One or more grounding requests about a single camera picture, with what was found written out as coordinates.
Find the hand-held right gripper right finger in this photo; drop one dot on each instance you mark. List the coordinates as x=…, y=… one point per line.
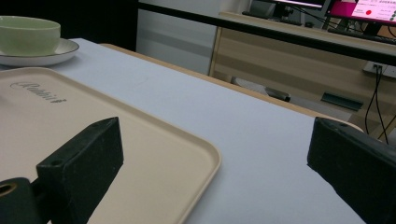
x=355, y=161

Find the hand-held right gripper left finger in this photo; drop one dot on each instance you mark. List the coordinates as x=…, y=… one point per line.
x=84, y=168

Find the beige plastic tray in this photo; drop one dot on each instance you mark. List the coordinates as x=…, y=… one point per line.
x=149, y=149

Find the white power socket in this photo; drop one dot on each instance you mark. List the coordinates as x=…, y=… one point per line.
x=375, y=68

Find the white saucer with dark rim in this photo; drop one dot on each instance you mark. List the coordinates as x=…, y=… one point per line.
x=46, y=56

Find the wooden desk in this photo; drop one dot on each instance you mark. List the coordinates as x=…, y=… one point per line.
x=280, y=62

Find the black keyboard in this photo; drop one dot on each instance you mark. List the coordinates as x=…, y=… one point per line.
x=271, y=18
x=364, y=35

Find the light green bowl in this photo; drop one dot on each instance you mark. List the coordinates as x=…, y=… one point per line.
x=28, y=34

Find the computer monitor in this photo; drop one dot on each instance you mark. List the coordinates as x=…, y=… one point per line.
x=291, y=5
x=367, y=11

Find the black metal rail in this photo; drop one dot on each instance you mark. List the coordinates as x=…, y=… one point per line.
x=280, y=29

